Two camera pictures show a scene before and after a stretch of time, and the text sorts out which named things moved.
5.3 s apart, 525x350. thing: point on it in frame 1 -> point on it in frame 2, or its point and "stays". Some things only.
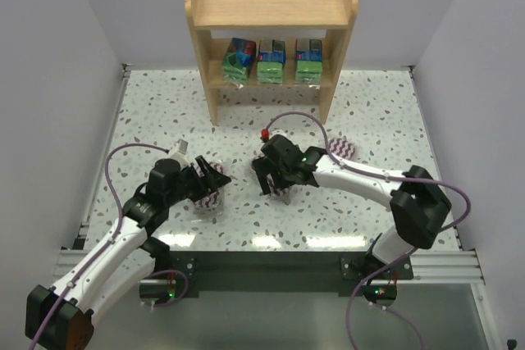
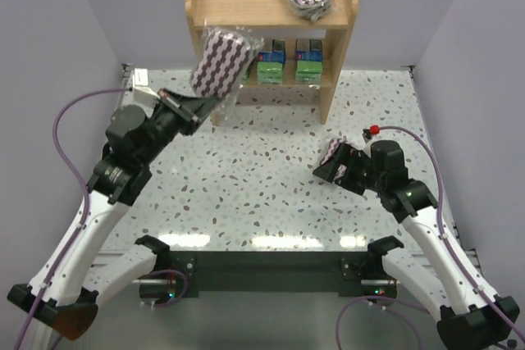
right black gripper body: x=270 y=168 -> x=353 y=167
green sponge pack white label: x=308 y=61 stays
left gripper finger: x=214 y=179 -> x=196 y=108
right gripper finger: x=282 y=180 -> x=353 y=180
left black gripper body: x=198 y=180 -> x=180 y=108
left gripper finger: x=198 y=197 -> x=201 y=116
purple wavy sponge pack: x=213 y=202 -> x=223 y=61
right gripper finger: x=260 y=165 -> x=329 y=168
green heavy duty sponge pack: x=271 y=58 stays
